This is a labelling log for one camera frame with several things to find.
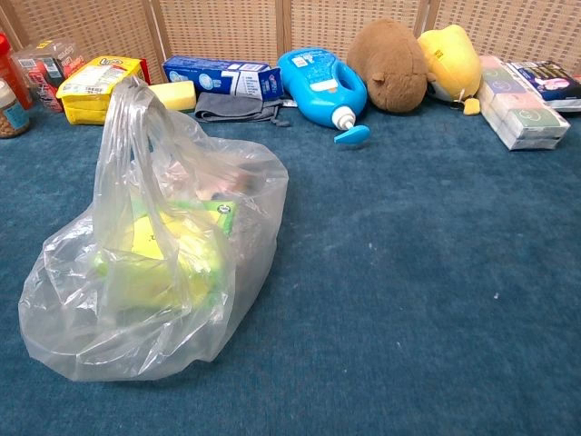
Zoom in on clear plastic bag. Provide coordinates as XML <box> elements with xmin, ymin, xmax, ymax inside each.
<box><xmin>17</xmin><ymin>75</ymin><xmax>290</xmax><ymax>382</ymax></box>

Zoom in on yellow snack bag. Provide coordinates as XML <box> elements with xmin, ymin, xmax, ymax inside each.
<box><xmin>55</xmin><ymin>55</ymin><xmax>151</xmax><ymax>126</ymax></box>

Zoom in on blue carpet mat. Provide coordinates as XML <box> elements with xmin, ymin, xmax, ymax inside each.
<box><xmin>0</xmin><ymin>97</ymin><xmax>581</xmax><ymax>436</ymax></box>

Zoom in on grey cloth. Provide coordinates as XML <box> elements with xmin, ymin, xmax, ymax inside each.
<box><xmin>194</xmin><ymin>92</ymin><xmax>291</xmax><ymax>128</ymax></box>

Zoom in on blue detergent pump bottle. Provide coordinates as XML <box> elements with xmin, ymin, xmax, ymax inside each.
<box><xmin>277</xmin><ymin>47</ymin><xmax>371</xmax><ymax>146</ymax></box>

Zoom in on green yellow snack package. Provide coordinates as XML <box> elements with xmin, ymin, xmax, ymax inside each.
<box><xmin>93</xmin><ymin>197</ymin><xmax>240</xmax><ymax>314</ymax></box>

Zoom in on blue white carton box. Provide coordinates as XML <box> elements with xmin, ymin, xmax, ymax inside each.
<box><xmin>162</xmin><ymin>54</ymin><xmax>285</xmax><ymax>102</ymax></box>

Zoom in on yellow sponge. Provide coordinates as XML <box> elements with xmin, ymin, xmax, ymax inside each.
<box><xmin>147</xmin><ymin>81</ymin><xmax>197</xmax><ymax>114</ymax></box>

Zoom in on brown plush toy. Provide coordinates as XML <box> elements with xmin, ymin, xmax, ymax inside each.
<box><xmin>347</xmin><ymin>17</ymin><xmax>430</xmax><ymax>114</ymax></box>

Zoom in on wicker screen panel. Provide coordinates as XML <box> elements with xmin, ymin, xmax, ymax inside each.
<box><xmin>281</xmin><ymin>0</ymin><xmax>435</xmax><ymax>58</ymax></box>
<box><xmin>0</xmin><ymin>0</ymin><xmax>165</xmax><ymax>85</ymax></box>
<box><xmin>426</xmin><ymin>0</ymin><xmax>581</xmax><ymax>76</ymax></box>
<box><xmin>152</xmin><ymin>0</ymin><xmax>286</xmax><ymax>69</ymax></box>

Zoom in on yellow plush toy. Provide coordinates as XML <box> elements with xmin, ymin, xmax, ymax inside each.
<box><xmin>417</xmin><ymin>24</ymin><xmax>483</xmax><ymax>116</ymax></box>

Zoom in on pastel tissue multipack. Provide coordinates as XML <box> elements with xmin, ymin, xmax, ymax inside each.
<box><xmin>478</xmin><ymin>54</ymin><xmax>572</xmax><ymax>151</ymax></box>

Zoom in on clear box with red print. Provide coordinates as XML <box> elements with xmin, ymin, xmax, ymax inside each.
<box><xmin>11</xmin><ymin>39</ymin><xmax>87</xmax><ymax>114</ymax></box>

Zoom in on dark blue pad package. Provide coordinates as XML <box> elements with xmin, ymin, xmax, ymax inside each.
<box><xmin>506</xmin><ymin>60</ymin><xmax>581</xmax><ymax>113</ymax></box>

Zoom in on jar of nuts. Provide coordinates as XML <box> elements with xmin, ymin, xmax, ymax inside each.
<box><xmin>0</xmin><ymin>77</ymin><xmax>31</xmax><ymax>139</ymax></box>

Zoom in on red bottle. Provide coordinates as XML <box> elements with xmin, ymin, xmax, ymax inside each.
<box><xmin>0</xmin><ymin>32</ymin><xmax>34</xmax><ymax>110</ymax></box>

